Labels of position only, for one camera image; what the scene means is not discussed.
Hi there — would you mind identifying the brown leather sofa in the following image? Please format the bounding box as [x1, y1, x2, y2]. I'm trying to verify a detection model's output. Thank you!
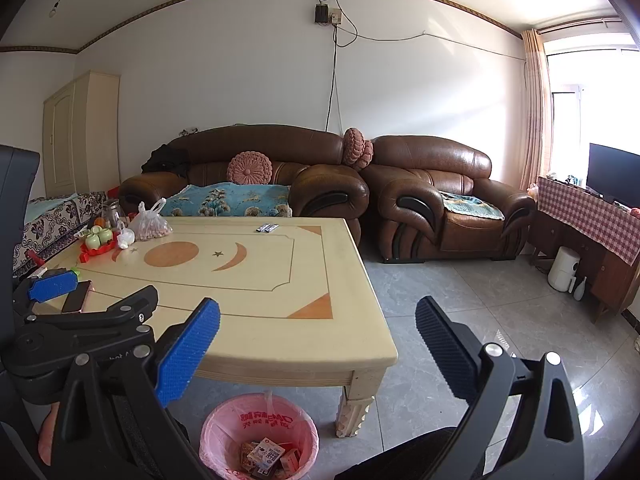
[117, 125, 370, 233]

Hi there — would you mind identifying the pink trash bin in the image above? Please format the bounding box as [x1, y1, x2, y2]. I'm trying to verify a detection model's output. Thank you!
[199, 392, 320, 480]

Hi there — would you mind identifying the pink curtain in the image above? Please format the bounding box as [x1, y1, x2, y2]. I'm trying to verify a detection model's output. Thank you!
[517, 29, 556, 193]

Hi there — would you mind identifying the smartphone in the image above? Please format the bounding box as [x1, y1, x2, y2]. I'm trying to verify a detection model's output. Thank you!
[61, 280, 93, 315]

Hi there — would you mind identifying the blue white milk carton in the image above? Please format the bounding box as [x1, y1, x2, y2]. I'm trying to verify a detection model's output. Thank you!
[250, 437, 286, 468]

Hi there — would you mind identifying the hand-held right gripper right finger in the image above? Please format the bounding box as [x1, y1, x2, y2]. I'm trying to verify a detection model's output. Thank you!
[416, 296, 586, 480]

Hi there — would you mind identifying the black cloth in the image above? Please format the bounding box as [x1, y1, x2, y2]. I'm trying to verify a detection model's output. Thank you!
[141, 143, 191, 177]

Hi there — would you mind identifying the plastic bag of peanuts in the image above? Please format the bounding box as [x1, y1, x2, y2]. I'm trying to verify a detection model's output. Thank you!
[135, 197, 174, 242]

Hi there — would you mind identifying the thin wall cable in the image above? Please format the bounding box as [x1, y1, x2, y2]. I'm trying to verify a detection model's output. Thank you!
[335, 30, 526, 63]

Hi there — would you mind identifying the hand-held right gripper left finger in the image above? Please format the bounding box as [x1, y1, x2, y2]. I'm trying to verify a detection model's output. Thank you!
[52, 299, 221, 480]

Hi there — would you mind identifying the black wall cable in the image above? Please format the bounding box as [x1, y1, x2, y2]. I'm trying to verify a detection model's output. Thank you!
[325, 22, 361, 133]

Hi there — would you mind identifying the white round appliance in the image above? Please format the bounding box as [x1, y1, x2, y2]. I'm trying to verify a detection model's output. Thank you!
[547, 246, 581, 292]

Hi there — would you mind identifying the red checkered tablecloth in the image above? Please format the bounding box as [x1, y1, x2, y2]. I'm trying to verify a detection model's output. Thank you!
[536, 176, 640, 267]

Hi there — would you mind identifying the window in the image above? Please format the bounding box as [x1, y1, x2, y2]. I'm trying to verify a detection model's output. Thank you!
[542, 32, 640, 186]

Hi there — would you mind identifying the black flat screen television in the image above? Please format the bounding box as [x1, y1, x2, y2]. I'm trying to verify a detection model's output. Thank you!
[586, 142, 640, 208]

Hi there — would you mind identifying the glass jar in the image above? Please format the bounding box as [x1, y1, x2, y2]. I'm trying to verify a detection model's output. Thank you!
[101, 199, 126, 228]

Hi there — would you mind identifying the person's left leg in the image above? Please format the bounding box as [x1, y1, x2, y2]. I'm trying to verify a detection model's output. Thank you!
[107, 392, 201, 480]

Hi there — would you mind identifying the brown leather armchair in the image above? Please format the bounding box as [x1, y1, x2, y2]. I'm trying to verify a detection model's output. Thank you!
[360, 135, 537, 264]

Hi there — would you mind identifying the floral patterned bedspread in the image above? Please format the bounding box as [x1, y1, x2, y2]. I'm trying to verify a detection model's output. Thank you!
[12, 191, 113, 273]

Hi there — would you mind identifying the cream wardrobe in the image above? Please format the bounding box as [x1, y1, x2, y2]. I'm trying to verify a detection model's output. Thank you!
[42, 71, 122, 198]

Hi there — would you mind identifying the blue floral cushion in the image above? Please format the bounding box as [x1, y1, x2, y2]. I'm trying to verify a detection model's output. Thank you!
[162, 183, 293, 218]

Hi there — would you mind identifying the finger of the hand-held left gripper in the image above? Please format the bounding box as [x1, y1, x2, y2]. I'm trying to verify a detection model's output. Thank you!
[24, 285, 160, 332]
[12, 269, 79, 313]

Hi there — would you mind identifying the blue armchair mat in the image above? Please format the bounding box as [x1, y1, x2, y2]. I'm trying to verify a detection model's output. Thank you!
[440, 191, 506, 222]

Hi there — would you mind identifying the beige wooden coffee table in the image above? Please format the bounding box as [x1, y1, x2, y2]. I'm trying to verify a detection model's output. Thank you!
[37, 216, 398, 441]

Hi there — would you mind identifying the red tray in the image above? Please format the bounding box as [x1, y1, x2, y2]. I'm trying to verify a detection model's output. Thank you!
[79, 227, 121, 263]

